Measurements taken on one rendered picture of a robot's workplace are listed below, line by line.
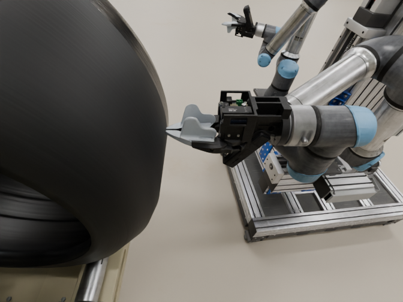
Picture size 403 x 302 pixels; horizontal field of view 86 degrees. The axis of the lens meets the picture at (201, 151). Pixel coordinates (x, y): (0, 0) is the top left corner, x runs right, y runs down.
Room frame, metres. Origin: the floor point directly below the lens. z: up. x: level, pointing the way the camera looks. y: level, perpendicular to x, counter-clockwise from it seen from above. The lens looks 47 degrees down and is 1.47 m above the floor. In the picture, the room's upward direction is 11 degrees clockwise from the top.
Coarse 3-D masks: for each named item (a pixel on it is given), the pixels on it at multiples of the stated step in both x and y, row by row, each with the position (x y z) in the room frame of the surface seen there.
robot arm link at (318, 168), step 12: (288, 156) 0.35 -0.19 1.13; (300, 156) 0.33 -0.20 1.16; (312, 156) 0.31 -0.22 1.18; (336, 156) 0.31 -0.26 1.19; (288, 168) 0.34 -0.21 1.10; (300, 168) 0.32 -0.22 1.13; (312, 168) 0.31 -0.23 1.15; (324, 168) 0.31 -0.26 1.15; (300, 180) 0.32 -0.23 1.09; (312, 180) 0.32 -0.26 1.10
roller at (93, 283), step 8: (88, 264) 0.11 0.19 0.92; (96, 264) 0.11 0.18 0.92; (104, 264) 0.12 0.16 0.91; (88, 272) 0.09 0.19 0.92; (96, 272) 0.10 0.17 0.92; (104, 272) 0.10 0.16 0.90; (80, 280) 0.08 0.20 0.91; (88, 280) 0.08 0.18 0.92; (96, 280) 0.08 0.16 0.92; (80, 288) 0.06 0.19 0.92; (88, 288) 0.07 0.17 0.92; (96, 288) 0.07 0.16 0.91; (80, 296) 0.05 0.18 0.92; (88, 296) 0.05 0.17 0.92; (96, 296) 0.06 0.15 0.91
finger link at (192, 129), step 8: (184, 120) 0.28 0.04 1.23; (192, 120) 0.28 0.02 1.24; (184, 128) 0.28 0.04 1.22; (192, 128) 0.28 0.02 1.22; (200, 128) 0.28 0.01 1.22; (208, 128) 0.28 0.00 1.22; (176, 136) 0.28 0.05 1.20; (184, 136) 0.27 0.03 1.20; (192, 136) 0.28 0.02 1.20; (200, 136) 0.28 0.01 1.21; (208, 136) 0.28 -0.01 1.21
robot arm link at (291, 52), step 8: (312, 16) 1.38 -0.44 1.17; (304, 24) 1.38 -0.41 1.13; (296, 32) 1.39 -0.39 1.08; (304, 32) 1.38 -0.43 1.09; (296, 40) 1.38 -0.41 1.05; (304, 40) 1.39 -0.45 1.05; (288, 48) 1.39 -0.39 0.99; (296, 48) 1.38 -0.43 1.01; (280, 56) 1.41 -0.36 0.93; (288, 56) 1.36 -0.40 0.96; (296, 56) 1.37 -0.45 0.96
